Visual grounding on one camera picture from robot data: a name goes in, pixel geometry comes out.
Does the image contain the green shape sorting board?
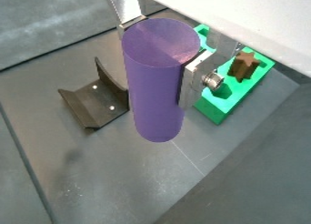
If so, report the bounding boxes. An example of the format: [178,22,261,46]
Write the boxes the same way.
[192,23,277,126]

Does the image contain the brown star block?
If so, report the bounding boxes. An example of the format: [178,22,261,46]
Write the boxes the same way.
[226,51,260,83]

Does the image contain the purple cylinder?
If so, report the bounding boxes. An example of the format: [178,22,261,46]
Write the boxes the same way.
[121,18,200,142]

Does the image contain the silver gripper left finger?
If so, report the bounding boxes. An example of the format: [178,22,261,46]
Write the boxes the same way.
[106,0,146,38]

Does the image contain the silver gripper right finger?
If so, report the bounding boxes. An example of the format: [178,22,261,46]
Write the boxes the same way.
[178,30,242,109]

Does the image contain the black curved holder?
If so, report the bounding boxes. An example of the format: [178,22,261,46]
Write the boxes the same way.
[58,58,129,129]

